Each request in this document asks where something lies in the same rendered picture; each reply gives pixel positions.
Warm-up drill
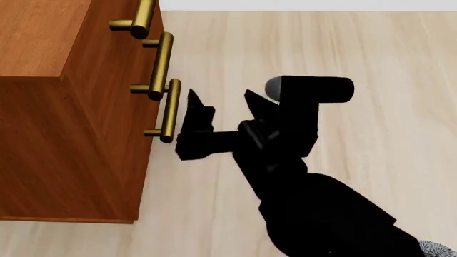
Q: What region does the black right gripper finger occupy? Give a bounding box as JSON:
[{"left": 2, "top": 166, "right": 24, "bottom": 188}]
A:
[
  {"left": 183, "top": 88, "right": 216, "bottom": 133},
  {"left": 243, "top": 89, "right": 283, "bottom": 127}
]

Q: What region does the brown wooden cabinet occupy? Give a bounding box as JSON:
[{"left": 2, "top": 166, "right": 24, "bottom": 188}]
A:
[{"left": 0, "top": 0, "right": 166, "bottom": 225}]

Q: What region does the brass bar drawer handle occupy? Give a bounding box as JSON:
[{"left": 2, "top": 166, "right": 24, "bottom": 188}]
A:
[{"left": 144, "top": 78, "right": 182, "bottom": 144}]

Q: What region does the black cylindrical wrist camera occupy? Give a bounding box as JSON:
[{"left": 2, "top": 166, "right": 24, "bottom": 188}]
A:
[{"left": 264, "top": 75, "right": 356, "bottom": 135}]

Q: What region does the long brass bar handle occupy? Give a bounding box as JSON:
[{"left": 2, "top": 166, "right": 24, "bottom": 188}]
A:
[{"left": 129, "top": 31, "right": 175, "bottom": 102}]

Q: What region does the short brass bar handle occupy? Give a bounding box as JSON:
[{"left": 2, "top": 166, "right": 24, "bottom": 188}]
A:
[{"left": 109, "top": 0, "right": 158, "bottom": 41}]

